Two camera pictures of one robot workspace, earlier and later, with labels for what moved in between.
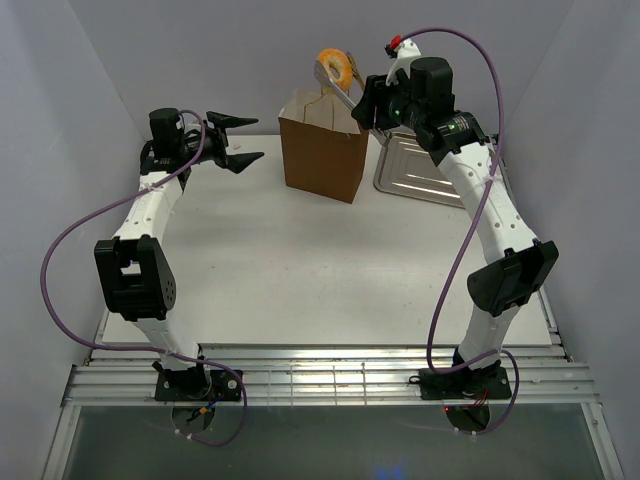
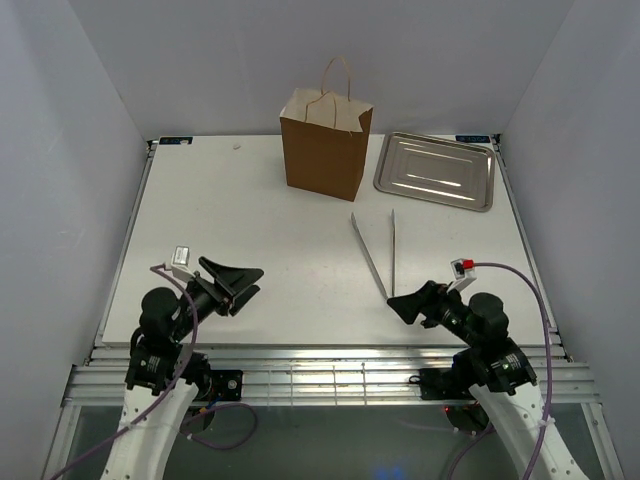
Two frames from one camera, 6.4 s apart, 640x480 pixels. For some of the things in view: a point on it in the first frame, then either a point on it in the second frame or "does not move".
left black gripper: (234, 163) to (231, 278)
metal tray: (406, 168) does not move
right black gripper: (372, 100) to (432, 295)
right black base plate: (456, 385) does not move
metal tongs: (322, 75) to (360, 235)
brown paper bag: (325, 144) does not move
